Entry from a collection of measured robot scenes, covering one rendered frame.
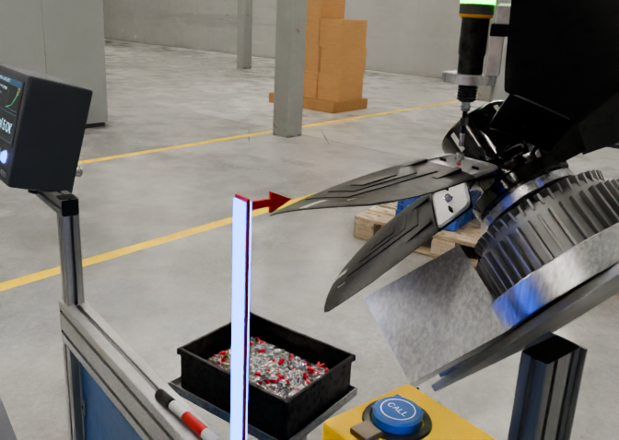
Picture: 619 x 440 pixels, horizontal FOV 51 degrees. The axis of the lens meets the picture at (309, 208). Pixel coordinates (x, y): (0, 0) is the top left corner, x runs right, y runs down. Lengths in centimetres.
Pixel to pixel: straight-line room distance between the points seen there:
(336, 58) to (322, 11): 66
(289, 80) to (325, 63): 219
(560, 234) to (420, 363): 24
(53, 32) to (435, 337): 656
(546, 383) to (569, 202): 29
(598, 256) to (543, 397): 30
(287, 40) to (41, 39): 245
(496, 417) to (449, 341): 168
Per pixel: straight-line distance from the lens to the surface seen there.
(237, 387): 77
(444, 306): 89
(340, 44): 894
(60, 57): 724
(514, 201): 90
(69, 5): 729
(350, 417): 54
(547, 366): 101
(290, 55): 699
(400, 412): 54
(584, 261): 81
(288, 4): 700
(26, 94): 117
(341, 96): 903
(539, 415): 106
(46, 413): 251
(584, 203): 87
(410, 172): 84
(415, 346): 88
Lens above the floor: 138
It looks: 17 degrees down
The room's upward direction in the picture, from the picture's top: 3 degrees clockwise
